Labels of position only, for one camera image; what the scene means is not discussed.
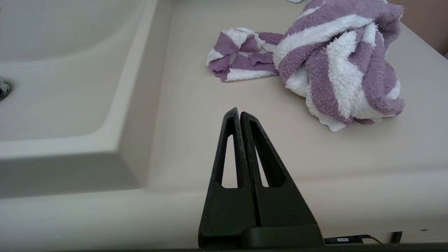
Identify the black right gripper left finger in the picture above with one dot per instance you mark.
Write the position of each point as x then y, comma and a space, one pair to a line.
227, 210

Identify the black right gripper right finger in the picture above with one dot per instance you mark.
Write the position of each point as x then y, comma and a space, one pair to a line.
283, 206

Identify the purple white striped towel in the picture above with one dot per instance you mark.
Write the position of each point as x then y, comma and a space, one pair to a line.
336, 70

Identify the beige wash basin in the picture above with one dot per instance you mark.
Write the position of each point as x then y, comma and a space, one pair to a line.
63, 87

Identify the chrome drain stopper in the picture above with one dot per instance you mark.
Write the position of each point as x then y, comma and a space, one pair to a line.
3, 89

